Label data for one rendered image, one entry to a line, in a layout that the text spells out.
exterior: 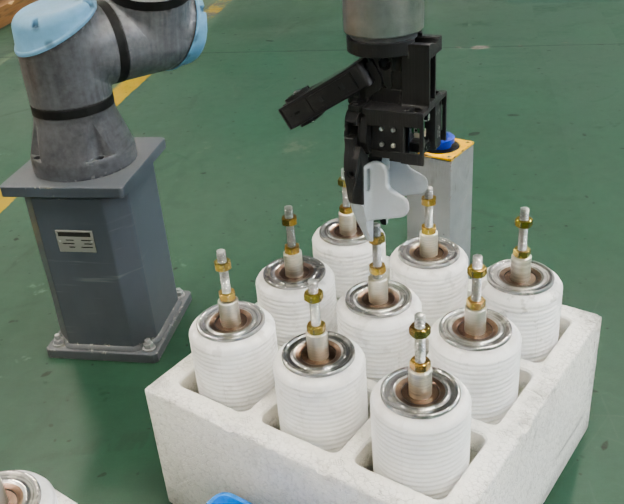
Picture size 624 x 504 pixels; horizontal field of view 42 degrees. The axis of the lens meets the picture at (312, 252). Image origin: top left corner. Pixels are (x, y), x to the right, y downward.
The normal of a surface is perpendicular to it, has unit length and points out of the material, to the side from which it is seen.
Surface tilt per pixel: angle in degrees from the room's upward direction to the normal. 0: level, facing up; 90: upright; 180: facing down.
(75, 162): 72
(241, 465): 90
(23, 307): 0
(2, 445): 0
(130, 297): 90
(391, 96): 90
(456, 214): 90
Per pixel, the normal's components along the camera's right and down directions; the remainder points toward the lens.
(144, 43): 0.58, 0.37
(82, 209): -0.17, 0.50
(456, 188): 0.81, 0.24
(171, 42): 0.59, 0.58
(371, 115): -0.44, 0.47
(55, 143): -0.22, 0.22
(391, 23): 0.04, 0.49
